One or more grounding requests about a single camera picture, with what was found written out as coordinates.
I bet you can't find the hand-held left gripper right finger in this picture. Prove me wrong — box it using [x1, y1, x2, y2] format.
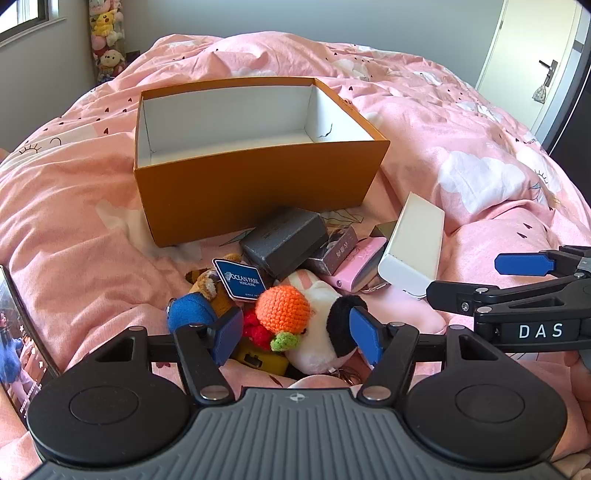
[349, 305, 497, 402]

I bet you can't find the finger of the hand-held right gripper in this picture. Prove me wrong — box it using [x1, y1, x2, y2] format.
[494, 246, 591, 278]
[426, 279, 578, 325]

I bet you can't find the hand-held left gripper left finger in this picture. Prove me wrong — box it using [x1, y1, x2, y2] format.
[92, 307, 244, 403]

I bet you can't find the yellow plastic keychain toy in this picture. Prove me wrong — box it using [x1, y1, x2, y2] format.
[231, 339, 289, 374]

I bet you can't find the brown plush toy blue outfit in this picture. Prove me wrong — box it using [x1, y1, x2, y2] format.
[167, 253, 245, 334]

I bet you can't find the white plush rabbit black ear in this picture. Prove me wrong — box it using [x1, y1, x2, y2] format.
[272, 270, 370, 374]

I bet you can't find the blue square tag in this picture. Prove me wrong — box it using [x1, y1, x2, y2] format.
[212, 258, 264, 304]

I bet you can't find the orange crochet fruit charm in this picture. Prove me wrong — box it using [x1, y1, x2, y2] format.
[242, 285, 311, 352]

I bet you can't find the pink pouch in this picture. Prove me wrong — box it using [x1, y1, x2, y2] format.
[323, 236, 387, 294]

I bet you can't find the long white box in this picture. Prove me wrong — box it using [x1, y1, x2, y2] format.
[378, 192, 446, 301]

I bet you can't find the small brown patterned box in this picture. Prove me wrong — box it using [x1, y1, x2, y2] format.
[302, 224, 358, 278]

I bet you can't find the dark grey box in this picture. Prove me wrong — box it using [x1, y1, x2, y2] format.
[239, 208, 329, 281]

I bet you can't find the orange cardboard box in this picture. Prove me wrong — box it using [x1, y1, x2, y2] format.
[133, 77, 391, 247]

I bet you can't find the pink printed blanket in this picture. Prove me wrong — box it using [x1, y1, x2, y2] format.
[0, 33, 591, 480]

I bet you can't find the smartphone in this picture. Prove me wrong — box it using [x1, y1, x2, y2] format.
[0, 264, 61, 418]

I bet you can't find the white door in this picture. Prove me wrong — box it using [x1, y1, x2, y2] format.
[475, 0, 585, 134]

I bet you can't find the tube of plush toys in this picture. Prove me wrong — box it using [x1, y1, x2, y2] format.
[89, 0, 126, 84]

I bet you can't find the window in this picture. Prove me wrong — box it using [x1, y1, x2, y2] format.
[0, 0, 58, 47]

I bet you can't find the black door handle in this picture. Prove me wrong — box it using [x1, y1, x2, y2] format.
[538, 59, 558, 88]

